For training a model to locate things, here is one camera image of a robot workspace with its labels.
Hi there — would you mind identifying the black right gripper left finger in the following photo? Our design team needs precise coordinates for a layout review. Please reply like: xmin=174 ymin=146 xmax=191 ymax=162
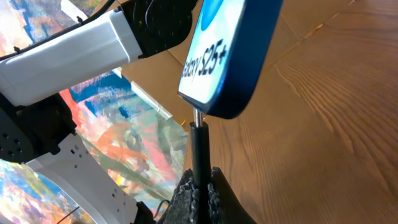
xmin=157 ymin=169 xmax=199 ymax=224

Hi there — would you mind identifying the black USB charging cable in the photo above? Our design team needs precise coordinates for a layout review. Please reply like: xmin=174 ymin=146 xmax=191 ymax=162
xmin=189 ymin=107 xmax=213 ymax=224

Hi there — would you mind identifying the blue Samsung Galaxy smartphone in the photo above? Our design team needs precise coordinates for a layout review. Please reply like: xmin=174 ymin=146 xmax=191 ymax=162
xmin=178 ymin=0 xmax=283 ymax=119

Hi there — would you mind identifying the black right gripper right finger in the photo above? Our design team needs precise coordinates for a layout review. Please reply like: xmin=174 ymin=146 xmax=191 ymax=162
xmin=208 ymin=167 xmax=256 ymax=224

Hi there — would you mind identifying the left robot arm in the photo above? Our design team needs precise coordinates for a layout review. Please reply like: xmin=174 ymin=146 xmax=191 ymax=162
xmin=1 ymin=0 xmax=196 ymax=223

